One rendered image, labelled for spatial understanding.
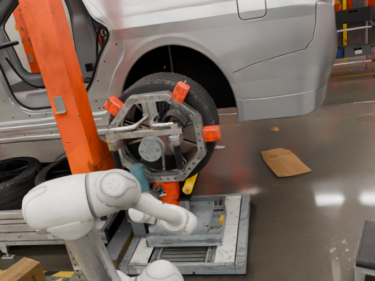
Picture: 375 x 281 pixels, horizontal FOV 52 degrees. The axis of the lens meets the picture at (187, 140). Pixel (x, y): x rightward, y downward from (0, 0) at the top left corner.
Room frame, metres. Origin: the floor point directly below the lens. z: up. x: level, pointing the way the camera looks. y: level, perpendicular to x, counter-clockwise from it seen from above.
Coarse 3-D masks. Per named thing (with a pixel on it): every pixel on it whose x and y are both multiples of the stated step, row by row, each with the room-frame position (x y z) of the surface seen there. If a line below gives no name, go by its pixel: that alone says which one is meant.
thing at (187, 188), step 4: (196, 176) 2.20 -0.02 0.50; (188, 180) 2.10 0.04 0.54; (192, 180) 2.10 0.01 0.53; (184, 184) 2.07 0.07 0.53; (188, 184) 2.05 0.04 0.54; (192, 184) 2.07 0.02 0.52; (184, 188) 2.03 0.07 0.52; (188, 188) 2.02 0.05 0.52; (192, 188) 2.04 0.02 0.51; (184, 192) 2.03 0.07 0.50; (188, 192) 2.02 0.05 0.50
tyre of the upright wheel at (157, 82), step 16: (144, 80) 2.19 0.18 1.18; (160, 80) 2.14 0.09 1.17; (176, 80) 2.16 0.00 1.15; (192, 80) 2.27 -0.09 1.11; (128, 96) 2.16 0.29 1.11; (192, 96) 2.07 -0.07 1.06; (208, 96) 2.22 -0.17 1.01; (208, 112) 2.06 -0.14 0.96; (208, 144) 2.06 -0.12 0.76; (128, 160) 2.19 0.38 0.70; (208, 160) 2.07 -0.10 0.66; (192, 176) 2.11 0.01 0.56
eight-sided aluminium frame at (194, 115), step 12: (132, 96) 2.08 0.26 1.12; (144, 96) 2.05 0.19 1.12; (156, 96) 2.04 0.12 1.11; (168, 96) 2.02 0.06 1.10; (180, 108) 2.01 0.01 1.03; (192, 108) 2.04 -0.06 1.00; (120, 120) 2.10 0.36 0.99; (204, 144) 1.99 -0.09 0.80; (120, 156) 2.11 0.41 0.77; (192, 168) 2.00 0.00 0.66; (156, 180) 2.06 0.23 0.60; (168, 180) 2.04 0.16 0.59; (180, 180) 2.02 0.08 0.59
